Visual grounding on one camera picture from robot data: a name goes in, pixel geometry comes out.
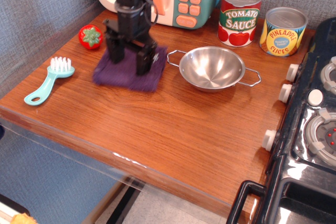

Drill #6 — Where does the red toy strawberry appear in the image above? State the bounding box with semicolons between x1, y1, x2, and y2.
78;24;103;50

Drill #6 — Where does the black toy stove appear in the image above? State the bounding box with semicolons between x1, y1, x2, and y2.
227;18;335;223

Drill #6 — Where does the yellow object in corner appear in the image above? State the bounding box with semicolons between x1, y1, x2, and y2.
10;213;37;224

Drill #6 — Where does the purple cloth napkin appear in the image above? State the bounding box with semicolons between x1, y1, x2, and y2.
92;46;167;92

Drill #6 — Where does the teal dish brush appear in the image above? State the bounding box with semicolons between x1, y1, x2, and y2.
24;57;75;106

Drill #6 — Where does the tomato sauce can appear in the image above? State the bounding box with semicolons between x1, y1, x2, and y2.
217;0;262;47

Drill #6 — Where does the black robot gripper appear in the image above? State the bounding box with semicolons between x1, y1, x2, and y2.
103;10;157;76

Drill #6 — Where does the stainless steel pot with handles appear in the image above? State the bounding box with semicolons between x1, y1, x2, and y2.
166;46;261;93

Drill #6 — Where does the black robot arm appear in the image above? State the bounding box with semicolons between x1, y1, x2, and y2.
103;0;157;76

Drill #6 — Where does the pineapple slices can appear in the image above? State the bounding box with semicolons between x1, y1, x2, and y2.
259;7;308;57

